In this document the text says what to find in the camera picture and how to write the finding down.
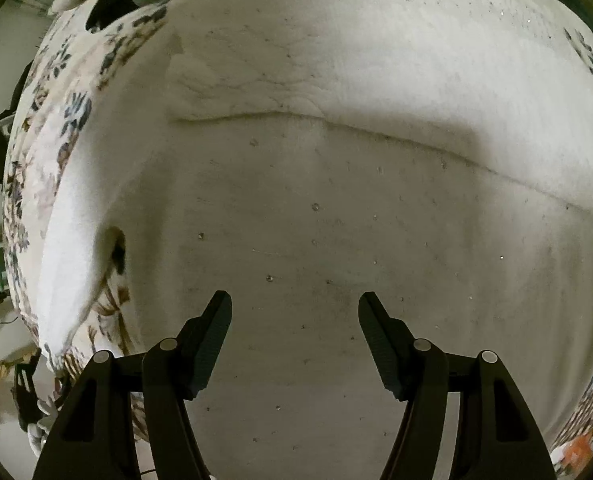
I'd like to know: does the black object beside bed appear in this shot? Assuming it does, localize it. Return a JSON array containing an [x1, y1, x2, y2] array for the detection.
[[0, 63, 32, 184]]

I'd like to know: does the white knit garment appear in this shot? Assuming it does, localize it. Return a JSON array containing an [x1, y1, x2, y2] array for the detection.
[[37, 0, 593, 479]]

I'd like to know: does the floral bed blanket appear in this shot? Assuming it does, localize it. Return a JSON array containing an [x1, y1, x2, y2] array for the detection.
[[2, 2, 167, 382]]

